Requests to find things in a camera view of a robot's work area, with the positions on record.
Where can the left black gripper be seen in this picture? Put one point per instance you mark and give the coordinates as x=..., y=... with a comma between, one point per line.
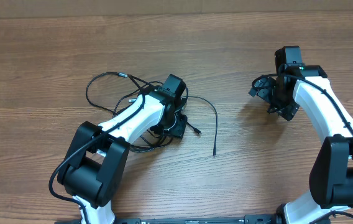
x=178, y=130

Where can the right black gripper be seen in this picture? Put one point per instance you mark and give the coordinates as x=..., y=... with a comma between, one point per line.
x=261, y=88

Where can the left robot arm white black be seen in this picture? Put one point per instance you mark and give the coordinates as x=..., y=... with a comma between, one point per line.
x=93, y=166

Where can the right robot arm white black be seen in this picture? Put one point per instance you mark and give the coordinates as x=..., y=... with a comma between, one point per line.
x=295, y=86

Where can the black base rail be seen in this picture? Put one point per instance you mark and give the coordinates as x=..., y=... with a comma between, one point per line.
x=247, y=219

